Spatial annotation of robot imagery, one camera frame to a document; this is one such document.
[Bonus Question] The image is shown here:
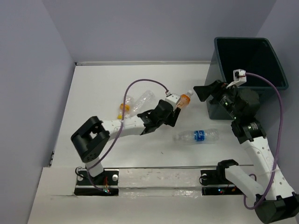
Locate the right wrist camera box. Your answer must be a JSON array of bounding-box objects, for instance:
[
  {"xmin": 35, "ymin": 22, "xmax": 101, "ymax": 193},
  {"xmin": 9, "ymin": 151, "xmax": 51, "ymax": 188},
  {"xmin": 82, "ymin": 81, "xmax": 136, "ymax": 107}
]
[{"xmin": 226, "ymin": 69, "xmax": 247, "ymax": 89}]

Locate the orange drink bottle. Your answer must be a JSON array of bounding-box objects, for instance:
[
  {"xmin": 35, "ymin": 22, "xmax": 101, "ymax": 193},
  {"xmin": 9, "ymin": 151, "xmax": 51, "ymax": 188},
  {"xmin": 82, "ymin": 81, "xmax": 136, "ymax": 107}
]
[{"xmin": 177, "ymin": 90, "xmax": 193, "ymax": 109}]

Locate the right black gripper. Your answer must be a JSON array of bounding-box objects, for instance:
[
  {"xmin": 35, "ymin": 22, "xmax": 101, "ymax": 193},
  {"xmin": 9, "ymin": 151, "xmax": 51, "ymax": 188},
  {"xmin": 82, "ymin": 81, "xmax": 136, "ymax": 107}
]
[{"xmin": 193, "ymin": 79, "xmax": 242, "ymax": 119}]

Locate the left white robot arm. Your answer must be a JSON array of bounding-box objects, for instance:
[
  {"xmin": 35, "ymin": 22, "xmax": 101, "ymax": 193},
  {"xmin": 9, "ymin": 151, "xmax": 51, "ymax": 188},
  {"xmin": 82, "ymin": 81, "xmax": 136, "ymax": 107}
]
[{"xmin": 71, "ymin": 100, "xmax": 181, "ymax": 184}]

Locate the clear bottle orange label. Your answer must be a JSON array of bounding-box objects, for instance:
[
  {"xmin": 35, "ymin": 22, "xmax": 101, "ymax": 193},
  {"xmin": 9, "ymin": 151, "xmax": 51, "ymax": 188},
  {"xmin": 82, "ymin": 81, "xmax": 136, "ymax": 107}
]
[{"xmin": 117, "ymin": 95, "xmax": 135, "ymax": 120}]

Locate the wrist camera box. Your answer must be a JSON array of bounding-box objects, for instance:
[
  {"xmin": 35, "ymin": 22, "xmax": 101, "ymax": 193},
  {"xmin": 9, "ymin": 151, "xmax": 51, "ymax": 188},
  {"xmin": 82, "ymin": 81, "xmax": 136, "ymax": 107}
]
[
  {"xmin": 226, "ymin": 69, "xmax": 247, "ymax": 89},
  {"xmin": 165, "ymin": 91, "xmax": 181, "ymax": 110}
]

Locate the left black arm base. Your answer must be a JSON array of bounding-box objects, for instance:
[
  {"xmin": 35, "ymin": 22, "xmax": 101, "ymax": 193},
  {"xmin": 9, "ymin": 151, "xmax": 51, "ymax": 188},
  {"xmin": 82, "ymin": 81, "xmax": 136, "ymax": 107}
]
[{"xmin": 74, "ymin": 167, "xmax": 119, "ymax": 196}]

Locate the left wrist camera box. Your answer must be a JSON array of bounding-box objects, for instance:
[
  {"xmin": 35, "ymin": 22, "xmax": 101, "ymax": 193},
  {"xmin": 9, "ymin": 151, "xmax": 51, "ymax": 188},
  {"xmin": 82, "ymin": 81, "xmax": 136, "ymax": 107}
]
[{"xmin": 165, "ymin": 91, "xmax": 181, "ymax": 110}]

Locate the clear crumpled long bottle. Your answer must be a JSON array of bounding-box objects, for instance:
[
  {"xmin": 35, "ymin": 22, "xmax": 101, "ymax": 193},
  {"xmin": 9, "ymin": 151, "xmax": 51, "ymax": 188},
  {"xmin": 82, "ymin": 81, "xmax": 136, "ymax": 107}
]
[{"xmin": 130, "ymin": 90, "xmax": 156, "ymax": 117}]

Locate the dark green plastic bin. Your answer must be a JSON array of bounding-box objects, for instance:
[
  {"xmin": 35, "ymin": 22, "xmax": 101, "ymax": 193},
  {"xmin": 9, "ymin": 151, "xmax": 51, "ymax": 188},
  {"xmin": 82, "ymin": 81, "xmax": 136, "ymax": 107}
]
[{"xmin": 204, "ymin": 37, "xmax": 289, "ymax": 120}]

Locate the blue label water bottle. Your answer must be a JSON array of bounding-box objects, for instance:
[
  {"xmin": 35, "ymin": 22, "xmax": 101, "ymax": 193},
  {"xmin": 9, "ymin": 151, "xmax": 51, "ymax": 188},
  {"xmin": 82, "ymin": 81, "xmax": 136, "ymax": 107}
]
[{"xmin": 172, "ymin": 129, "xmax": 220, "ymax": 144}]

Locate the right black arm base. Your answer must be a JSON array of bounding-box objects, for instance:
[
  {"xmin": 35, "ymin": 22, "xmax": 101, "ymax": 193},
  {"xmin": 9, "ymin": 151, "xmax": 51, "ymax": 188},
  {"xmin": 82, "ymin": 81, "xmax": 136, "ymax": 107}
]
[{"xmin": 199, "ymin": 159, "xmax": 243, "ymax": 196}]

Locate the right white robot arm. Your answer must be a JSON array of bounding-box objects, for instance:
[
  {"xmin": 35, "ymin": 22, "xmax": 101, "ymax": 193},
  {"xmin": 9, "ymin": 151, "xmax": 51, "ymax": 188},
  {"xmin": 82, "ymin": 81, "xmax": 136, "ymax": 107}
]
[{"xmin": 193, "ymin": 80, "xmax": 299, "ymax": 224}]

